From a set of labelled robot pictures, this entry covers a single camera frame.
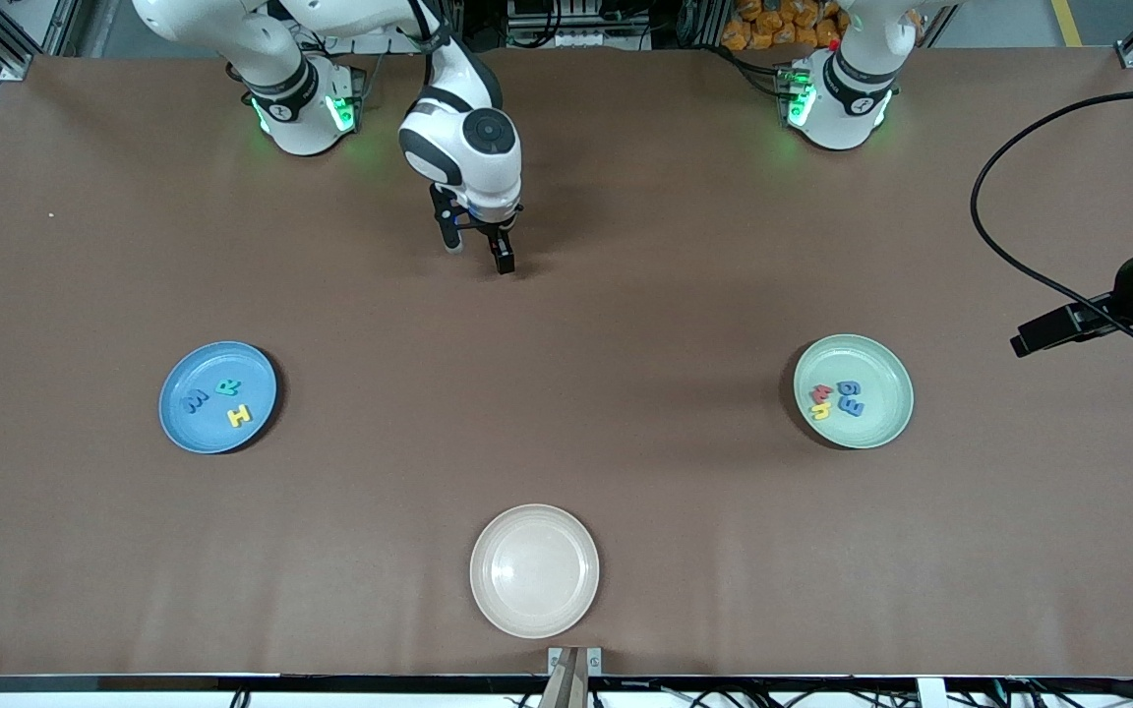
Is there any green plate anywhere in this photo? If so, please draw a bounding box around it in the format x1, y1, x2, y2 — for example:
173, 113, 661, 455
792, 333, 916, 450

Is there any beige plate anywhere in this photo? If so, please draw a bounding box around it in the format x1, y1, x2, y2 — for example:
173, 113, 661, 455
469, 503, 601, 640

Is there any blue plate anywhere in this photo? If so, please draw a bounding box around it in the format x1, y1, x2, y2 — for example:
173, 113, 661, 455
158, 340, 279, 455

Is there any white power strip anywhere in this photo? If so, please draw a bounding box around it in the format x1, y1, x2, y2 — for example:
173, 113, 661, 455
326, 29, 430, 55

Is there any background equipment box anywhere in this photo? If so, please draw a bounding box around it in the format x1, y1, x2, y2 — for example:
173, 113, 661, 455
506, 0, 651, 50

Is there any brown table cover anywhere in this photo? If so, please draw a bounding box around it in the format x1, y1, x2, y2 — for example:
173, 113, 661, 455
0, 44, 1133, 679

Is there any orange objects pile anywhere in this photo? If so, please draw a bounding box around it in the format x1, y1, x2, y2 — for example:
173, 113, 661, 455
721, 0, 848, 52

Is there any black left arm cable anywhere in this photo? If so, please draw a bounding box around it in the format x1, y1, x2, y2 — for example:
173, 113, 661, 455
970, 90, 1133, 353

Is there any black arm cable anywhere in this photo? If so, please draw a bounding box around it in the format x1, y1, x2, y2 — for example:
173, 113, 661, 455
970, 90, 1133, 353
407, 0, 454, 62

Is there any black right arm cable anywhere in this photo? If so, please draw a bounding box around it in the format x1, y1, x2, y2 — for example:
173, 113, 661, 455
407, 0, 454, 62

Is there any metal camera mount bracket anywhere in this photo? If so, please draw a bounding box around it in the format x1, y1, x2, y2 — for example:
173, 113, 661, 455
547, 645, 605, 708

